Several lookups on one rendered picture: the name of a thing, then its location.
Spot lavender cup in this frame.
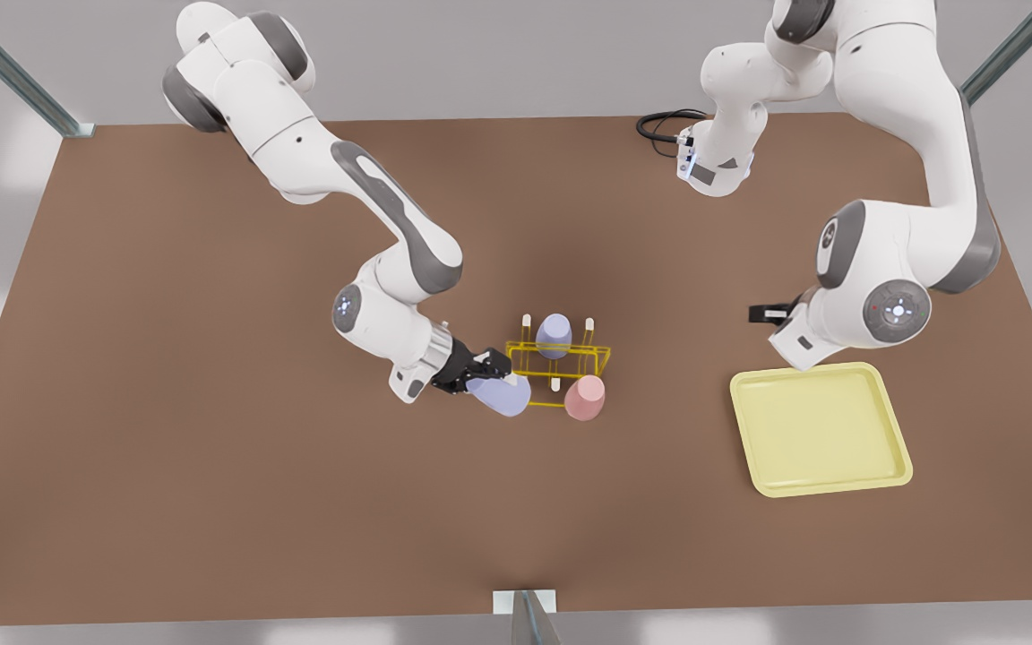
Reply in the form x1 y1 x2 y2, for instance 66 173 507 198
535 313 574 361
466 372 533 419

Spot yellow wire cup rack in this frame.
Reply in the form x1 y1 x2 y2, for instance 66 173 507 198
504 313 613 412

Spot pink cup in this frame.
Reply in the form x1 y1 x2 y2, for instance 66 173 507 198
563 374 607 423

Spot pale yellow square tray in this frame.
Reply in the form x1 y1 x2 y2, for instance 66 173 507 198
729 361 915 499

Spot silver frame post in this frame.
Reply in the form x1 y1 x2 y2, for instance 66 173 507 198
0 0 97 140
491 589 563 645
960 0 1032 108

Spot black cable loop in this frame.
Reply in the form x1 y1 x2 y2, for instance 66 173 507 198
636 108 710 161

